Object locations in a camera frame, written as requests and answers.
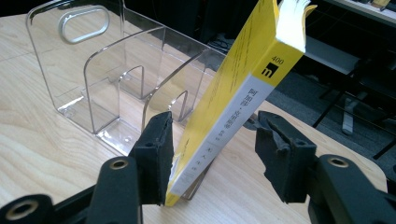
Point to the white desk frame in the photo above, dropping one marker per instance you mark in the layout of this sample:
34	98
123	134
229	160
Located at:
330	56

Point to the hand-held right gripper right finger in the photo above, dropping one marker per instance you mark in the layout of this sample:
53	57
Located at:
283	158

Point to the black metal stand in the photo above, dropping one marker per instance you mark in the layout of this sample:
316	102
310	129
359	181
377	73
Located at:
370	102

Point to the clear acrylic book rack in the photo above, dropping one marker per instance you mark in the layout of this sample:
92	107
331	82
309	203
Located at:
102	93

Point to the yellow paperback book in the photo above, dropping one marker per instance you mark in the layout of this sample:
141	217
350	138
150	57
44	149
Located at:
239	93

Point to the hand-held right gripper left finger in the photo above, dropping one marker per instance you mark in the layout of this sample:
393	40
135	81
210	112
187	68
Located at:
155	155

